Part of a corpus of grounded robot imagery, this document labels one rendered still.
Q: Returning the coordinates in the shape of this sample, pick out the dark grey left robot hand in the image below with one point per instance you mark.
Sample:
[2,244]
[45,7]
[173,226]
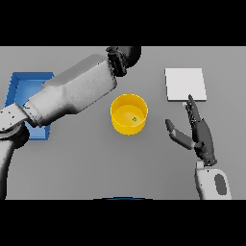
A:
[123,57]

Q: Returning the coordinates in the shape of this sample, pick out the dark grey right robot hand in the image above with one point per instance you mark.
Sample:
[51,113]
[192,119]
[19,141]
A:
[202,134]

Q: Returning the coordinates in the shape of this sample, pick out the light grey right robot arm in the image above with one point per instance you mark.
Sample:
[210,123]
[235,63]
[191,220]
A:
[209,184]

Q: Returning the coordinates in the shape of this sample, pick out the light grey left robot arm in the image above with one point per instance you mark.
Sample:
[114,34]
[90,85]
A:
[77,86]

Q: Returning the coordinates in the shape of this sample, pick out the pale square measuring scale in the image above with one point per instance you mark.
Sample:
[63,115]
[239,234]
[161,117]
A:
[185,84]

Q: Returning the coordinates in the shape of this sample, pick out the yellow bowl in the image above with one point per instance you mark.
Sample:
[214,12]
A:
[129,114]

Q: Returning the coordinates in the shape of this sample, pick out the blue tray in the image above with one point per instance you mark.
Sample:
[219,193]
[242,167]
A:
[24,88]

